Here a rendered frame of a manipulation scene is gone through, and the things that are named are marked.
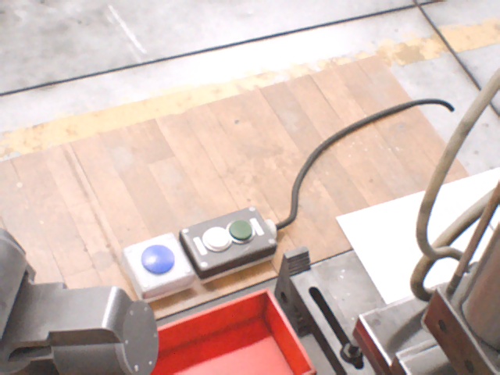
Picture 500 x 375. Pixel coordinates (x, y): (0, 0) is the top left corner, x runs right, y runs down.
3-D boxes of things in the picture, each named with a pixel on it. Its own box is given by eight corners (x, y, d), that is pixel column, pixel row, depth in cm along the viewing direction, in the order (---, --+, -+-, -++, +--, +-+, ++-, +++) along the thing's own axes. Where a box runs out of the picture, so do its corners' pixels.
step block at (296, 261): (273, 294, 123) (283, 252, 116) (294, 286, 124) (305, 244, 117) (298, 336, 120) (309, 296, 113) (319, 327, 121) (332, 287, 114)
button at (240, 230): (223, 233, 126) (225, 223, 124) (244, 226, 127) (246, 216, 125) (233, 250, 124) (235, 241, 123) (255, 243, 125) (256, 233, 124)
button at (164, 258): (135, 258, 122) (136, 248, 120) (166, 248, 123) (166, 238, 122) (148, 283, 120) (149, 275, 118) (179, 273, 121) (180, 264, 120)
